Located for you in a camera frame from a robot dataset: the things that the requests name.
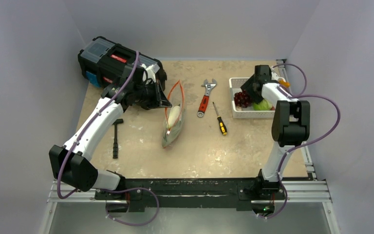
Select green toy cabbage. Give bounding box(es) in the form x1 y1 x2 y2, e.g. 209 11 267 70
253 99 273 111

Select clear zip top bag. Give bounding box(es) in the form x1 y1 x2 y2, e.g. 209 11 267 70
161 80 185 148

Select red handled adjustable wrench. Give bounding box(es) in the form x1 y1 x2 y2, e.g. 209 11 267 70
197 79 217 117

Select black plastic toolbox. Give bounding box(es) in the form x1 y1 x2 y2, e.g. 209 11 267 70
77 36 168 98

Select white toy radish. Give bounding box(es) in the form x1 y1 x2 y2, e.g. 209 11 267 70
167 105 181 128

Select purple toy grapes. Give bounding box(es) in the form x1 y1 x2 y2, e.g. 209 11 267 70
234 91 253 108

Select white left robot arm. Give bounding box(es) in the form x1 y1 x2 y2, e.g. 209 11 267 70
49 63 171 199

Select yellow black screwdriver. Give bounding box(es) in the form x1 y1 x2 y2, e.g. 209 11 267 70
212 102 227 136

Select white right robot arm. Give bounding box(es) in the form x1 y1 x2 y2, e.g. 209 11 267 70
241 65 310 198

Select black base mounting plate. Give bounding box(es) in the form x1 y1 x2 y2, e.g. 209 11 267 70
95 176 287 214

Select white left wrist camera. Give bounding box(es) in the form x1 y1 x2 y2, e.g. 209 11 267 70
141 63 160 82

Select orange toy pepper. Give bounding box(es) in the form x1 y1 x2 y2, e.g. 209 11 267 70
278 79 290 88

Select black hammer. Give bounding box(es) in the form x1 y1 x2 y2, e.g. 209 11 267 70
112 118 124 159

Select white plastic basket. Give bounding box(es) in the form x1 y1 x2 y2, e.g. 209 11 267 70
229 78 275 118

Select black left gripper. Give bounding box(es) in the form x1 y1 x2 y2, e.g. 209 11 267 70
134 79 172 109

